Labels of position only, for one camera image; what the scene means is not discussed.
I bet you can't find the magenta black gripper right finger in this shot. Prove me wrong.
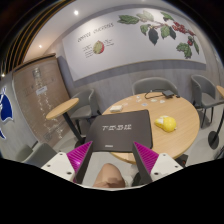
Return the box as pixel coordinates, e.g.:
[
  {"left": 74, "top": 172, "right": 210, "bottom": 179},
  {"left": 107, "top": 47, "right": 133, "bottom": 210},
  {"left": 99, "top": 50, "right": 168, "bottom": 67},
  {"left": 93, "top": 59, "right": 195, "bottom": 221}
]
[{"left": 132, "top": 142, "right": 159, "bottom": 184}]

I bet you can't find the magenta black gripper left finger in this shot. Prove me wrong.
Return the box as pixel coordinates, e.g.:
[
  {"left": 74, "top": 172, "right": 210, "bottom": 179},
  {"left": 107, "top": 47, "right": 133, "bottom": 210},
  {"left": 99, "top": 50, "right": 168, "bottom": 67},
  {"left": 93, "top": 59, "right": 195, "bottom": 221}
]
[{"left": 67, "top": 141, "right": 93, "bottom": 184}]

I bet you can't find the dark grey mouse pad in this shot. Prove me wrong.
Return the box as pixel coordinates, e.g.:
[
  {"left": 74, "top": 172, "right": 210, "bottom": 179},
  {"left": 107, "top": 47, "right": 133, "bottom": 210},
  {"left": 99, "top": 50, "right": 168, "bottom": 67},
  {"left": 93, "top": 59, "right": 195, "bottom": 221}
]
[{"left": 86, "top": 110, "right": 153, "bottom": 153}]

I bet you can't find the yellow computer mouse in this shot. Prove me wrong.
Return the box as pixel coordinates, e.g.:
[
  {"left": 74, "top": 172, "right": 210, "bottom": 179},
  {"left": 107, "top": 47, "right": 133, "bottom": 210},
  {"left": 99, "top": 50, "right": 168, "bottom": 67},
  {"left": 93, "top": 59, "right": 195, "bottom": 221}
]
[{"left": 155, "top": 116, "right": 177, "bottom": 132}]

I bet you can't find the round wooden table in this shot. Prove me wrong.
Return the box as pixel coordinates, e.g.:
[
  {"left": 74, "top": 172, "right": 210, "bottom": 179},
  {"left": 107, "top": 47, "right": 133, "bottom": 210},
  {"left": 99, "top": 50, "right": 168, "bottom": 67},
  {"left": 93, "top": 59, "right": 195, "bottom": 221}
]
[{"left": 103, "top": 92, "right": 200, "bottom": 159}]

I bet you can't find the person's knee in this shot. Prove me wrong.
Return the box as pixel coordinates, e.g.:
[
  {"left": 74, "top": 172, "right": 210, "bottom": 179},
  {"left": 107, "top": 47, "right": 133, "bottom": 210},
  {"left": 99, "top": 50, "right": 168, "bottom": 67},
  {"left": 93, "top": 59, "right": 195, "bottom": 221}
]
[{"left": 93, "top": 163, "right": 125, "bottom": 188}]

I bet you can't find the grey chair lower left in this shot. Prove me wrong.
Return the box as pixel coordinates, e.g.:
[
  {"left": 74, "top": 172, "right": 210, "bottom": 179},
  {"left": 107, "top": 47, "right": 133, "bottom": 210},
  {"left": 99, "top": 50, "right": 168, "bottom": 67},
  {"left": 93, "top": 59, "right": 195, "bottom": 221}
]
[{"left": 16, "top": 143, "right": 57, "bottom": 168}]

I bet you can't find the grey chair at left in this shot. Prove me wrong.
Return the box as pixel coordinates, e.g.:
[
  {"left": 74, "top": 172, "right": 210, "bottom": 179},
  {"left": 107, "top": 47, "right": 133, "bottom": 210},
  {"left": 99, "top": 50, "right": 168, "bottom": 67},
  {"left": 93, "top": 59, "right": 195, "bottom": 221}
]
[{"left": 70, "top": 89, "right": 101, "bottom": 131}]

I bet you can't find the small round side table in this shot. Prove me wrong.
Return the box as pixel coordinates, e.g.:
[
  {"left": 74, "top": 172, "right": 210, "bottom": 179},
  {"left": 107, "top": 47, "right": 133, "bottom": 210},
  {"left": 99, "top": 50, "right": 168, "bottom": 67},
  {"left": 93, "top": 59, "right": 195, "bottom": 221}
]
[{"left": 46, "top": 98, "right": 84, "bottom": 144}]

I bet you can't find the white paper napkin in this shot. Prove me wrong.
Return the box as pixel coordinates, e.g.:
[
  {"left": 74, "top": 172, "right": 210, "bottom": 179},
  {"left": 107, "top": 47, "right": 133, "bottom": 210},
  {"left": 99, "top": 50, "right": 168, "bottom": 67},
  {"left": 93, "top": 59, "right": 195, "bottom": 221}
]
[{"left": 110, "top": 105, "right": 123, "bottom": 112}]

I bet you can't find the black power adapter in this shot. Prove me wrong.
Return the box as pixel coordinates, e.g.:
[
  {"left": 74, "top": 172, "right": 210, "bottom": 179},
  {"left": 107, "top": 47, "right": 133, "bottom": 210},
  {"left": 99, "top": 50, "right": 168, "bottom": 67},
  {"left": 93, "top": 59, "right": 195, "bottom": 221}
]
[{"left": 162, "top": 90, "right": 175, "bottom": 98}]

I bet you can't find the grey chair behind table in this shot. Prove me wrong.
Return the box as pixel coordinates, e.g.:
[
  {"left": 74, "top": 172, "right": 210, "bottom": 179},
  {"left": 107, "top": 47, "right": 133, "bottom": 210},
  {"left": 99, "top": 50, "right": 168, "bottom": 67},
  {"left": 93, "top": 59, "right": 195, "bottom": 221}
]
[{"left": 132, "top": 77, "right": 178, "bottom": 95}]

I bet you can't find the grey chair at right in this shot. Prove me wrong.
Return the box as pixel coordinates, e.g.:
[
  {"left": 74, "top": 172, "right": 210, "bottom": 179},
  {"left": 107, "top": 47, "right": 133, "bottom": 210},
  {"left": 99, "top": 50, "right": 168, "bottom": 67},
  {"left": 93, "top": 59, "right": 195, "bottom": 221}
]
[{"left": 190, "top": 74, "right": 223, "bottom": 129}]

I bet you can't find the wooden table edge right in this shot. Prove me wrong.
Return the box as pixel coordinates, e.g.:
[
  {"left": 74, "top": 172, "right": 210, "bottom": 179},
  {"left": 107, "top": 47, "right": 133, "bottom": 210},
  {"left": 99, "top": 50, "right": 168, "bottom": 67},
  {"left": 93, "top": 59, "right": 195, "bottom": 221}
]
[{"left": 216, "top": 85, "right": 224, "bottom": 99}]

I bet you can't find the black cable on table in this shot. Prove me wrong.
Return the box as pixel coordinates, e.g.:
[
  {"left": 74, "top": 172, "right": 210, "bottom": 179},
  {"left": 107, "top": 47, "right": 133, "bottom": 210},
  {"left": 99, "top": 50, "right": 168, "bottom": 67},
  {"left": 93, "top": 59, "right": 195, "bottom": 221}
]
[{"left": 144, "top": 88, "right": 181, "bottom": 100}]

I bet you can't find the wooden wall panel door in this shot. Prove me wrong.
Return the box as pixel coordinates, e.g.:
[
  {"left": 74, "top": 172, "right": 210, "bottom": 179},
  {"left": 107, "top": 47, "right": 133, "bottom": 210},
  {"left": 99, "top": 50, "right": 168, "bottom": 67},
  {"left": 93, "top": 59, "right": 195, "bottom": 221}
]
[{"left": 13, "top": 54, "right": 69, "bottom": 146}]

